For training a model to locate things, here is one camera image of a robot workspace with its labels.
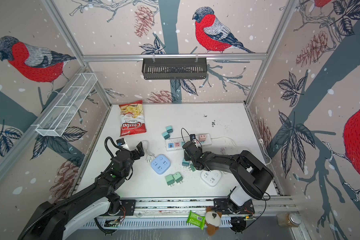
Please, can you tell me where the red white cassava chips bag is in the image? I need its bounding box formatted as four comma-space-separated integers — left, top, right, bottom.
119, 100, 147, 137

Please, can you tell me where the green plug adapter left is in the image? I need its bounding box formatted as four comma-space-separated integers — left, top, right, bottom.
165, 174, 176, 186

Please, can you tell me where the teal plug adapter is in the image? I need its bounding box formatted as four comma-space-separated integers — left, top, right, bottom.
162, 132, 170, 140
166, 126, 174, 134
182, 159, 190, 167

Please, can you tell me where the pink plug adapter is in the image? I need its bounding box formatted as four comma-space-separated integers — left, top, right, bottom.
198, 135, 207, 142

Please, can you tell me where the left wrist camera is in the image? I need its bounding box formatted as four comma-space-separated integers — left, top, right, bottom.
116, 138, 130, 150

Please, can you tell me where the green wipes packet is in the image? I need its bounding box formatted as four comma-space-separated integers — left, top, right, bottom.
187, 211, 205, 230

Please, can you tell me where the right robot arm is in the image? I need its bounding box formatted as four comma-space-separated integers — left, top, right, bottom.
183, 141, 274, 214

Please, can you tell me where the white multicolour power strip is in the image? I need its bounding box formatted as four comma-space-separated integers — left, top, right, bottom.
166, 134, 212, 151

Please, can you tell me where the black wire basket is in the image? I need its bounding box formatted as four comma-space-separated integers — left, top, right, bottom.
142, 58, 208, 80

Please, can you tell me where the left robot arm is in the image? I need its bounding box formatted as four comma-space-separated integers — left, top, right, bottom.
18, 137, 145, 240

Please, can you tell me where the white power cable blue cube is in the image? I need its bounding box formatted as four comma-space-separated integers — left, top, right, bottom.
142, 140, 156, 163

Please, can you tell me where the green plug adapter right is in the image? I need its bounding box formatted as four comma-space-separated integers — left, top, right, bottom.
173, 172, 183, 183

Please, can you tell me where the glass jar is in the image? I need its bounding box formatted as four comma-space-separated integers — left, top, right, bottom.
277, 213, 302, 228

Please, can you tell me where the white cube power socket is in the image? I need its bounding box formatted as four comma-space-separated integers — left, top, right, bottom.
201, 170, 222, 187

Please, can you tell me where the white mesh wall basket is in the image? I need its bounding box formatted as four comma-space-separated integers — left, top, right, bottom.
36, 73, 98, 137

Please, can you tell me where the brown white plush toy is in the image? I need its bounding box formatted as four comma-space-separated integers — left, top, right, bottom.
205, 207, 222, 236

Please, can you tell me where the blue cube power socket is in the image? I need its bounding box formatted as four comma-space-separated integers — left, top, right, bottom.
151, 155, 171, 175

